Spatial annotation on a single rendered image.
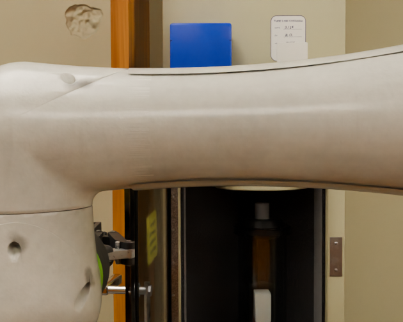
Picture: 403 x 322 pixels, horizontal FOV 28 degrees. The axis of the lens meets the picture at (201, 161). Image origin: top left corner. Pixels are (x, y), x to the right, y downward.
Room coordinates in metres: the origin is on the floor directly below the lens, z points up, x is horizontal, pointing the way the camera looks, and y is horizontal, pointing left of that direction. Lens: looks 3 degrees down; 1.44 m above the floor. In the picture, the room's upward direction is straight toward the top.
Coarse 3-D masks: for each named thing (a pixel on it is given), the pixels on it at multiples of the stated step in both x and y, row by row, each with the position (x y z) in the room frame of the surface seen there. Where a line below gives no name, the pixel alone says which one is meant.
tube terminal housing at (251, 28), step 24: (168, 0) 1.41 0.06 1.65; (192, 0) 1.41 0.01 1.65; (216, 0) 1.41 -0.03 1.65; (240, 0) 1.41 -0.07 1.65; (264, 0) 1.41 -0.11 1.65; (288, 0) 1.41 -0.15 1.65; (312, 0) 1.41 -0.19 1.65; (336, 0) 1.41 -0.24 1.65; (168, 24) 1.41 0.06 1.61; (240, 24) 1.41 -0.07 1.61; (264, 24) 1.41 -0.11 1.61; (312, 24) 1.41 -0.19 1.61; (336, 24) 1.41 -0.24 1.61; (168, 48) 1.41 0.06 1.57; (240, 48) 1.41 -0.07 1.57; (264, 48) 1.41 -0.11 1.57; (312, 48) 1.41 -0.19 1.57; (336, 48) 1.41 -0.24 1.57; (336, 192) 1.41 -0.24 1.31; (336, 216) 1.41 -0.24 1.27; (336, 288) 1.41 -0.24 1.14; (336, 312) 1.41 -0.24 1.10
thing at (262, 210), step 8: (256, 208) 1.51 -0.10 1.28; (264, 208) 1.50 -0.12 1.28; (256, 216) 1.51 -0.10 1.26; (264, 216) 1.50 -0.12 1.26; (240, 224) 1.50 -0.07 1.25; (248, 224) 1.48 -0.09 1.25; (256, 224) 1.47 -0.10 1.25; (264, 224) 1.47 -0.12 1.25; (272, 224) 1.48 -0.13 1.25; (280, 224) 1.49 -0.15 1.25
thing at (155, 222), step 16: (128, 192) 1.09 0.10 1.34; (144, 192) 1.19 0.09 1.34; (160, 192) 1.31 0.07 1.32; (128, 208) 1.09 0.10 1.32; (144, 208) 1.18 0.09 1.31; (160, 208) 1.31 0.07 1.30; (128, 224) 1.09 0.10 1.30; (144, 224) 1.18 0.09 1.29; (160, 224) 1.31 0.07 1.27; (144, 240) 1.18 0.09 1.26; (160, 240) 1.31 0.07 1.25; (144, 256) 1.18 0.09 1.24; (160, 256) 1.30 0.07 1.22; (128, 272) 1.09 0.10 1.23; (144, 272) 1.18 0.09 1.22; (160, 272) 1.30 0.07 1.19; (128, 288) 1.09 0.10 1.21; (160, 288) 1.30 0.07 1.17; (128, 304) 1.09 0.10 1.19; (160, 304) 1.30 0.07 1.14; (128, 320) 1.09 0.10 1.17; (144, 320) 1.18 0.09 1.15; (160, 320) 1.30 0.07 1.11
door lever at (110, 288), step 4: (112, 276) 1.20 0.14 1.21; (116, 276) 1.20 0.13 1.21; (120, 276) 1.21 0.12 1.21; (108, 280) 1.17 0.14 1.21; (112, 280) 1.17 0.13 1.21; (116, 280) 1.19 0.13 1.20; (120, 280) 1.21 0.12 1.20; (108, 284) 1.14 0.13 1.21; (112, 284) 1.16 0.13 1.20; (116, 284) 1.19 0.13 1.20; (108, 288) 1.14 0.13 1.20; (112, 288) 1.14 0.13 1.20; (116, 288) 1.14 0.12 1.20; (120, 288) 1.14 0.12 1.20; (124, 288) 1.13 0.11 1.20; (104, 292) 1.14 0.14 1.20; (108, 292) 1.14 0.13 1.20; (112, 292) 1.14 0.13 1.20; (116, 292) 1.14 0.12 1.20; (120, 292) 1.14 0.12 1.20; (124, 292) 1.13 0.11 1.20
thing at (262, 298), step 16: (240, 240) 1.50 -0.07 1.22; (256, 240) 1.47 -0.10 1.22; (272, 240) 1.47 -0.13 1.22; (240, 256) 1.50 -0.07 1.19; (256, 256) 1.47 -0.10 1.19; (272, 256) 1.47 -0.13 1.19; (240, 272) 1.50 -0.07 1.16; (256, 272) 1.47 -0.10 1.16; (272, 272) 1.47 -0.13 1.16; (240, 288) 1.50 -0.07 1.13; (256, 288) 1.47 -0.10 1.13; (272, 288) 1.47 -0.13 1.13; (240, 304) 1.50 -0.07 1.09; (256, 304) 1.47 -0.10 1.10; (272, 304) 1.47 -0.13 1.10; (240, 320) 1.50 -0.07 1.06; (256, 320) 1.47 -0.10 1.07; (272, 320) 1.47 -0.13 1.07
